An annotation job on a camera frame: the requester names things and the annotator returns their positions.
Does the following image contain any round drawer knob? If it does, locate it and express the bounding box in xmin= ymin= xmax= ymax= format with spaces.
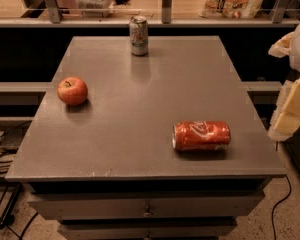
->
xmin=143 ymin=207 xmax=153 ymax=218

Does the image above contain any silver green soda can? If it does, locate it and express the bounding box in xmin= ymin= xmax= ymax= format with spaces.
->
xmin=129 ymin=15 xmax=148 ymax=56

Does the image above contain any colourful snack bag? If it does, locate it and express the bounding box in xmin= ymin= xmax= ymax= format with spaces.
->
xmin=199 ymin=0 xmax=263 ymax=19

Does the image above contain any clear plastic container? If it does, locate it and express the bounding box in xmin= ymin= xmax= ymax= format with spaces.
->
xmin=75 ymin=0 xmax=114 ymax=18

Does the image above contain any red apple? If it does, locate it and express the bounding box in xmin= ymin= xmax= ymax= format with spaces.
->
xmin=57 ymin=77 xmax=88 ymax=106

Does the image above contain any black cables left floor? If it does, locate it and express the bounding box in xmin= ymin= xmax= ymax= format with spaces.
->
xmin=0 ymin=121 xmax=39 ymax=240

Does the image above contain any black cable right floor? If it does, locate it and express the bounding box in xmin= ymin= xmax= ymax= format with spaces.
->
xmin=270 ymin=174 xmax=293 ymax=240

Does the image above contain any red coke can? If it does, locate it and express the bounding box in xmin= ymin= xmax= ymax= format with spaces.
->
xmin=172 ymin=121 xmax=231 ymax=151

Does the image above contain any grey drawer cabinet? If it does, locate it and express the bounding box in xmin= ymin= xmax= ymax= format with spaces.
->
xmin=7 ymin=37 xmax=285 ymax=240

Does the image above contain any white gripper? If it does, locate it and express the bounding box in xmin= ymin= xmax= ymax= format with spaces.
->
xmin=268 ymin=24 xmax=300 ymax=142

